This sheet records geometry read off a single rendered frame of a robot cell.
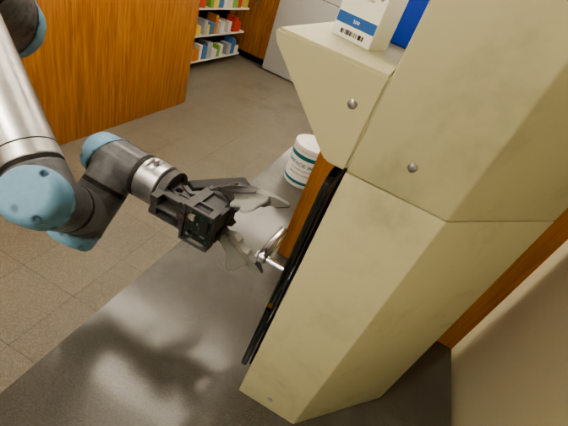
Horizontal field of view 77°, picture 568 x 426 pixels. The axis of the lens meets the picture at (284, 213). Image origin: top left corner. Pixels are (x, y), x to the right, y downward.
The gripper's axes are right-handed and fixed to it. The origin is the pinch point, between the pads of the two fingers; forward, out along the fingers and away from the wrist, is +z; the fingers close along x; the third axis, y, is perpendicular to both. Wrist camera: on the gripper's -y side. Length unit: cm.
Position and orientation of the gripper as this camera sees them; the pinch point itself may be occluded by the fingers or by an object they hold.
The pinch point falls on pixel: (277, 239)
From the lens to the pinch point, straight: 58.6
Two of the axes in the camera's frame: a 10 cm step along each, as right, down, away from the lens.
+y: -3.8, 4.5, -8.1
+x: 3.1, -7.6, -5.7
